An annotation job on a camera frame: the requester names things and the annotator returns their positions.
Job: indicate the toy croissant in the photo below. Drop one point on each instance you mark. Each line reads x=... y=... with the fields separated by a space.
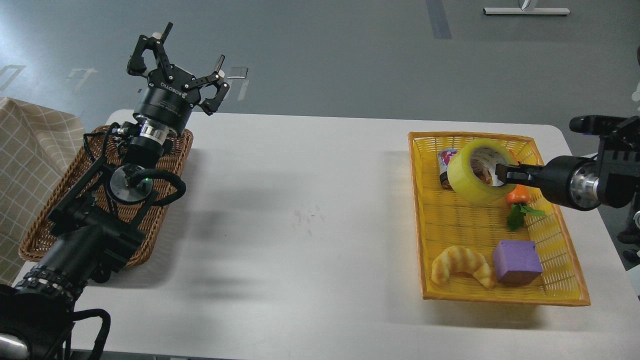
x=459 y=259

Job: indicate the orange toy carrot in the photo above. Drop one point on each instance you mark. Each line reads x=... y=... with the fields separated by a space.
x=518 y=202

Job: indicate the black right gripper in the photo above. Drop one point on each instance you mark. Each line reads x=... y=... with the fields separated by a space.
x=562 y=181

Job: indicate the yellow plastic basket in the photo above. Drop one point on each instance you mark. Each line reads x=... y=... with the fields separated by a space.
x=444 y=219

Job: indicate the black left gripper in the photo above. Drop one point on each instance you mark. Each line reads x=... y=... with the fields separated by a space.
x=167 y=100

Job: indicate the purple cube block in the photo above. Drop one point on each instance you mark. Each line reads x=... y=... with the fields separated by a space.
x=516 y=262

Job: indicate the small soda can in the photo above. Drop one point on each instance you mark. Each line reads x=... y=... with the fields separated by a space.
x=444 y=157

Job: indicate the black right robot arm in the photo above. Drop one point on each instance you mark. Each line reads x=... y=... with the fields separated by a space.
x=617 y=162

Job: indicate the yellow tape roll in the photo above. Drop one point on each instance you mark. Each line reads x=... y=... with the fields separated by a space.
x=463 y=179

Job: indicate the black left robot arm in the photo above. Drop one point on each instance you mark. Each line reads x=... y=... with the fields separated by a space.
x=97 y=219

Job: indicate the white bar on floor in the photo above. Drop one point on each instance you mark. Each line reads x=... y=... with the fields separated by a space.
x=517 y=11

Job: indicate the beige checkered cloth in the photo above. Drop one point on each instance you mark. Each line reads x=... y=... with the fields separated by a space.
x=37 y=144

